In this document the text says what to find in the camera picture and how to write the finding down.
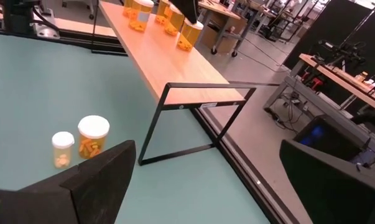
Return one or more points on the pale yellow pill bottle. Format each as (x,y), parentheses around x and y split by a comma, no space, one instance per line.
(62,152)

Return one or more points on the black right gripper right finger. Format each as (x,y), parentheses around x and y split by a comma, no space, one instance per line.
(336,199)

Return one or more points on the amber pill bottle white cap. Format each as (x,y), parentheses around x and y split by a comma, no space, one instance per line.
(174,25)
(127,9)
(140,18)
(161,15)
(92,143)

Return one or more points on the green table mat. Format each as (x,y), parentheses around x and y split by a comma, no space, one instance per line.
(50,93)

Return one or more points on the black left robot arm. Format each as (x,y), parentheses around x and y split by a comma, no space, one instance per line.
(17,15)

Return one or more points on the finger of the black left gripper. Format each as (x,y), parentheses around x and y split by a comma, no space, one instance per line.
(187,7)

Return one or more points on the large amber pill bottle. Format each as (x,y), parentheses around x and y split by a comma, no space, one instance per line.
(188,37)

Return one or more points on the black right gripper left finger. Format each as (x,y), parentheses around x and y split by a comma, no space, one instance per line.
(90,193)

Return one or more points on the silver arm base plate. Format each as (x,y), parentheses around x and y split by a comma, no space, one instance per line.
(47,29)

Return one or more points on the cardboard box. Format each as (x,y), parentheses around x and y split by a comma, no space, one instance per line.
(224,34)

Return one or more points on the small black robot arm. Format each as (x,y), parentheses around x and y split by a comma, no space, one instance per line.
(342,51)

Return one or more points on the grey wheeled cart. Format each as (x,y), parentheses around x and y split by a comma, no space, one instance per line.
(212,6)

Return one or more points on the wooden shelf black metal legs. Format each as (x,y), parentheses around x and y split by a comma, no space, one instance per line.
(162,62)

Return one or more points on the wood top grey desk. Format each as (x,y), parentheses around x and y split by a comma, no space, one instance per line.
(339,77)

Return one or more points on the red tool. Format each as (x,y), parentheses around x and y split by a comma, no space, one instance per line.
(313,82)

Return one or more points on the black partition wall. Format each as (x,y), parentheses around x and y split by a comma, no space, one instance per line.
(330,28)

